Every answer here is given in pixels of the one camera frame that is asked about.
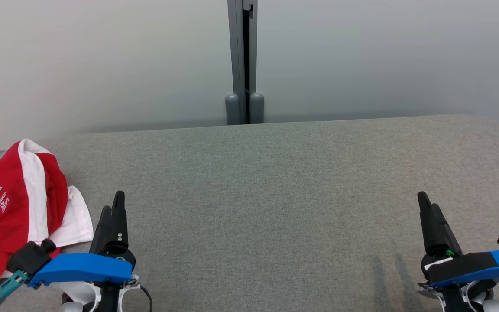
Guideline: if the grey metal partition post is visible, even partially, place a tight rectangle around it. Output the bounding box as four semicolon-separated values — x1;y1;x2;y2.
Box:
227;0;259;125

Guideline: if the black cable teal connector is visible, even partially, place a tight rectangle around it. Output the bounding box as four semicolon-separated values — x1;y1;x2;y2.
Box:
0;270;30;312

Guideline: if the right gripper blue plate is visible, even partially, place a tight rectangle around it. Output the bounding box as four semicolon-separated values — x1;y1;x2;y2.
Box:
418;191;499;312

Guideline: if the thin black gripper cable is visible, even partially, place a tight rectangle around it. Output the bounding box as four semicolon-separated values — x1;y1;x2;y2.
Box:
138;285;153;312

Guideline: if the grey cylindrical post foot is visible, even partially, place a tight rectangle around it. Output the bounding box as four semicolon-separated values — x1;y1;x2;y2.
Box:
225;93;241;126
249;92;265;125

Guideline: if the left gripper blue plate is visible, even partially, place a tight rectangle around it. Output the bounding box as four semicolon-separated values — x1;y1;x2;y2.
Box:
28;191;137;312

